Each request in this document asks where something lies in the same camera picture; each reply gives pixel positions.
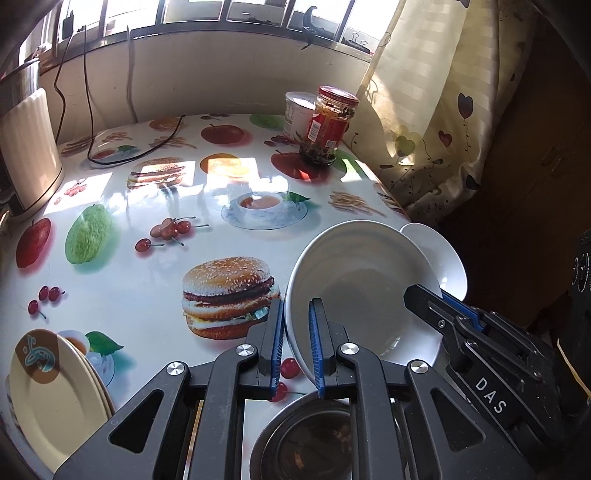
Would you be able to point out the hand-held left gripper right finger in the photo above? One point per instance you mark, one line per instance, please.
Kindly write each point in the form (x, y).
(316, 346)

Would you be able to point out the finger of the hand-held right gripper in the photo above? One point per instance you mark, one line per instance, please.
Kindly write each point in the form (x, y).
(429, 307)
(464, 310)

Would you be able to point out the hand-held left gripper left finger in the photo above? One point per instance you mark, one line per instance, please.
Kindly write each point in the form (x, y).
(277, 341)

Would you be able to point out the white blue-striped bowl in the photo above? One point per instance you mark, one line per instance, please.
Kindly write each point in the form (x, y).
(360, 277)
(443, 258)

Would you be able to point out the stainless steel bowl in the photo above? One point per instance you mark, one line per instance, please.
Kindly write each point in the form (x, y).
(304, 443)

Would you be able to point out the printed food tablecloth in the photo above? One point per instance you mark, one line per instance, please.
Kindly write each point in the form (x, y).
(138, 258)

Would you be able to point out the brown wooden cabinet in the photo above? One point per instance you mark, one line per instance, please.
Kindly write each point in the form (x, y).
(531, 161)

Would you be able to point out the glass jar with red label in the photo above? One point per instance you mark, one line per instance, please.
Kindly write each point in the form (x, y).
(328, 129)

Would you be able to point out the cream curtain with heart print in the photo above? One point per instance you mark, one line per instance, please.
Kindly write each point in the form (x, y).
(429, 92)

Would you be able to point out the white plastic tub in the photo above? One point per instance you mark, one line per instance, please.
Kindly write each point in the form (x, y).
(295, 115)

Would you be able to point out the small black binder clip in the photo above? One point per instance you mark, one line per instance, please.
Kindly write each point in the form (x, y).
(358, 41)

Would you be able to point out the black hook-shaped object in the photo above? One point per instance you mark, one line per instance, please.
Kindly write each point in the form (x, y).
(308, 23)

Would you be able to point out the cream electric kettle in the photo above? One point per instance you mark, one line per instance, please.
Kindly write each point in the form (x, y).
(32, 152)

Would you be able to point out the black plug adapter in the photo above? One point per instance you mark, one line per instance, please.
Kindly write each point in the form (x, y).
(68, 26)

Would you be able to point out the window frame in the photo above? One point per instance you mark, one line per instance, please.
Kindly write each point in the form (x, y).
(194, 25)

